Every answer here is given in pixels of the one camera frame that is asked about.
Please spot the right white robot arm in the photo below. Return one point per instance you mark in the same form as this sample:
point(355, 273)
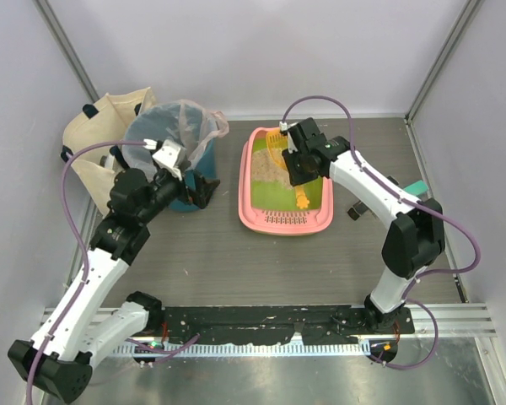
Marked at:
point(415, 233)

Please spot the orange litter scoop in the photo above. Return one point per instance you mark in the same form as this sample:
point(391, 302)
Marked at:
point(276, 143)

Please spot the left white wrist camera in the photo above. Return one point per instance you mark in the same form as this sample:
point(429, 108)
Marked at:
point(169, 155)

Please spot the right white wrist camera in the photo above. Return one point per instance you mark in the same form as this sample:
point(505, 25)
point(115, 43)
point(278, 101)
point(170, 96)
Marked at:
point(285, 140)

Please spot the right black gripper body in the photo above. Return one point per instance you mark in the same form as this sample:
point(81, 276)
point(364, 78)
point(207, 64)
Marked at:
point(293, 164)

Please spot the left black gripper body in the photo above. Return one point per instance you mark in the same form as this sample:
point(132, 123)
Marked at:
point(192, 191)

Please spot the teal trash bin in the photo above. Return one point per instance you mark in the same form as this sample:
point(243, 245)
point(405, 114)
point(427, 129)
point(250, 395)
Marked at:
point(190, 169)

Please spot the black metal base plate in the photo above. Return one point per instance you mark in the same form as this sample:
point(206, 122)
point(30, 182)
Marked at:
point(273, 324)

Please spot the white slotted cable duct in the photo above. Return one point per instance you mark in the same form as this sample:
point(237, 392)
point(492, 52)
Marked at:
point(293, 349)

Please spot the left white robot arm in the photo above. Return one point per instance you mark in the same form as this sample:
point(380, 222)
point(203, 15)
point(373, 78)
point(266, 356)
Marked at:
point(62, 355)

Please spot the beige cat litter pile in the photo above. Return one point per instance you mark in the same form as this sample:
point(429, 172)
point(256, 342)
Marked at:
point(264, 170)

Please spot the teal handled scraper tool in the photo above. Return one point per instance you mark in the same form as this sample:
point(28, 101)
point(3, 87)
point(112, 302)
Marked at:
point(384, 200)

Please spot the pink litter box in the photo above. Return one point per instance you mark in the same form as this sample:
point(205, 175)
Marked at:
point(268, 204)

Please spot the translucent plastic bin liner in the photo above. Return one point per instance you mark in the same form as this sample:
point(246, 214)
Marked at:
point(173, 126)

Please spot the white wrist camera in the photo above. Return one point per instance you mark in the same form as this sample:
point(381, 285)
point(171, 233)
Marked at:
point(285, 140)
point(169, 155)

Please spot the aluminium frame rail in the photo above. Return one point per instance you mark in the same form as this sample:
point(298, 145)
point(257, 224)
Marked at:
point(144, 315)

